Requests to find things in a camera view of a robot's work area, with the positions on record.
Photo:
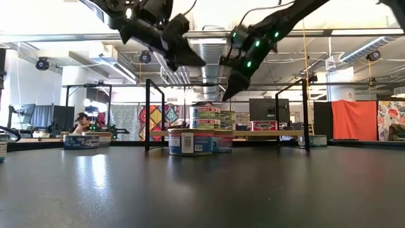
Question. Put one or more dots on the black metal stand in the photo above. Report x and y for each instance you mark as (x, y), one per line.
(88, 85)

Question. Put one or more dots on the floral cloth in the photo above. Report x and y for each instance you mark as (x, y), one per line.
(390, 115)

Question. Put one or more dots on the grey patterned curtain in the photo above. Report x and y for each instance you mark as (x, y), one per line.
(125, 118)

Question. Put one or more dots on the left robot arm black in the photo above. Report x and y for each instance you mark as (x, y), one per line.
(139, 25)

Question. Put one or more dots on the silver air duct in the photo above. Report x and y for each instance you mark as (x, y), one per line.
(209, 79)

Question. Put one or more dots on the orange cloth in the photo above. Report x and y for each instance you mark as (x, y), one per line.
(354, 122)

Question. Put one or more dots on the silver-lid can green label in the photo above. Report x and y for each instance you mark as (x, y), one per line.
(205, 123)
(205, 112)

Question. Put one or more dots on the gold-lid can cream label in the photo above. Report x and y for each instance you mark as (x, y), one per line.
(105, 139)

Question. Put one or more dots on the black monitor screen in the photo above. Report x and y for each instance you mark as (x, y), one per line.
(265, 109)

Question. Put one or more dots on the black table mat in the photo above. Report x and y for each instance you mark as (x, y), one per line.
(202, 196)

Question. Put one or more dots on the corrugated silver duct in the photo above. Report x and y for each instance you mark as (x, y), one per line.
(364, 50)

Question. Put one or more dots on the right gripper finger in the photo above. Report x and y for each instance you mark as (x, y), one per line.
(241, 84)
(232, 80)

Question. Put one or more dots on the silver-lid can white teal label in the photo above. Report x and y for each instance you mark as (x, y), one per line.
(318, 141)

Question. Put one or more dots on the blue grey curtain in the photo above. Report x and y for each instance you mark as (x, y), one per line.
(41, 115)

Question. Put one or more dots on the gold-lid can blue red label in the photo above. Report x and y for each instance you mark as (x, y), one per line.
(224, 143)
(190, 144)

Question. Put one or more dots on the black partition panel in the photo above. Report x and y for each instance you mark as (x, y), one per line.
(322, 122)

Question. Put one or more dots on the wooden shelf black metal frame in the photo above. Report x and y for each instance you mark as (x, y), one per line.
(253, 133)

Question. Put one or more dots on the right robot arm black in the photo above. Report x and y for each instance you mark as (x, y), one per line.
(284, 19)

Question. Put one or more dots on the black round spotlight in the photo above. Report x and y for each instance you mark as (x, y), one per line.
(42, 64)
(374, 56)
(145, 57)

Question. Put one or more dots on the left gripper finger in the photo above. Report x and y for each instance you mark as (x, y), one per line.
(191, 57)
(174, 63)

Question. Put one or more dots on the silver-lid can blue label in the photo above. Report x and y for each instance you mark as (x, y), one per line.
(81, 142)

